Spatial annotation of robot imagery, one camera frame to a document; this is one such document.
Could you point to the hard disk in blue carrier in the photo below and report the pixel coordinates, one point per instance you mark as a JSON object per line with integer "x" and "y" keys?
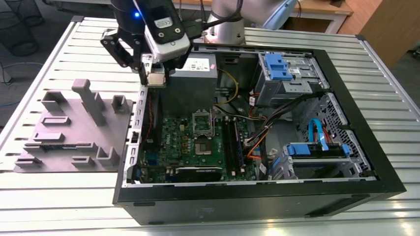
{"x": 301, "y": 150}

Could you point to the wooden desk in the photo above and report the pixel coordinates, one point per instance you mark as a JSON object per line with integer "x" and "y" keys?
{"x": 329, "y": 9}

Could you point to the silver disk bay cage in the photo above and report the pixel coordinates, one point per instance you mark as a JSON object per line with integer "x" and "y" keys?
{"x": 322, "y": 161}

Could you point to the black graphics card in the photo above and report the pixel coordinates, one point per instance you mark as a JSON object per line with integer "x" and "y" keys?
{"x": 197, "y": 174}

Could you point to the green motherboard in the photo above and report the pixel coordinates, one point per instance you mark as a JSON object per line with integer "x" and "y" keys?
{"x": 174, "y": 157}

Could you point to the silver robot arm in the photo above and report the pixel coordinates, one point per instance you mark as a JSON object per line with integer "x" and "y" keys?
{"x": 230, "y": 32}

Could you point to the black RAM slot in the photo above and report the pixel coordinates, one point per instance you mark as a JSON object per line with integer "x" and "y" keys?
{"x": 225, "y": 147}
{"x": 229, "y": 147}
{"x": 234, "y": 147}

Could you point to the metal locking lever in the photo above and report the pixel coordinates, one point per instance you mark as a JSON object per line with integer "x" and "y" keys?
{"x": 214, "y": 127}

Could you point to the silver CPU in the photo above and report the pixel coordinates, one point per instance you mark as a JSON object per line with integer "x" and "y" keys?
{"x": 157, "y": 79}

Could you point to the bare blue RAM stick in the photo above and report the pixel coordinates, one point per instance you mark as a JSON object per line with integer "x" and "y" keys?
{"x": 59, "y": 147}

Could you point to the grey parts rack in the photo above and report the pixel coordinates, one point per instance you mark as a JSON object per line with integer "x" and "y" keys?
{"x": 82, "y": 140}

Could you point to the blue plastic drive bracket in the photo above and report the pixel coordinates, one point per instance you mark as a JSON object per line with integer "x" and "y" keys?
{"x": 278, "y": 64}

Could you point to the silver optical drive cage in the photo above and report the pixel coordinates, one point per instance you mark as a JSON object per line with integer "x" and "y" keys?
{"x": 295, "y": 88}

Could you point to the CPU socket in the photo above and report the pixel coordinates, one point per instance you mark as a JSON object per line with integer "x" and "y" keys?
{"x": 205, "y": 147}

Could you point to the wooden cabinet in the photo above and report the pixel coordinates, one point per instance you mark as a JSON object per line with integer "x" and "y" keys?
{"x": 387, "y": 24}

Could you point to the black PC case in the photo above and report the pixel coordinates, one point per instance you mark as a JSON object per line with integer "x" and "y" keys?
{"x": 263, "y": 204}

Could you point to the grey power supply unit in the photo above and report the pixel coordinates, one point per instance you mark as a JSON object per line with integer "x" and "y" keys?
{"x": 190, "y": 93}

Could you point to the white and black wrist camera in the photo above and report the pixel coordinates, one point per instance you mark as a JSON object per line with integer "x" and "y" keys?
{"x": 167, "y": 34}

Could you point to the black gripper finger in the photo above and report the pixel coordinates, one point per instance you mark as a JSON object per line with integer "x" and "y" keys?
{"x": 126, "y": 51}
{"x": 178, "y": 62}

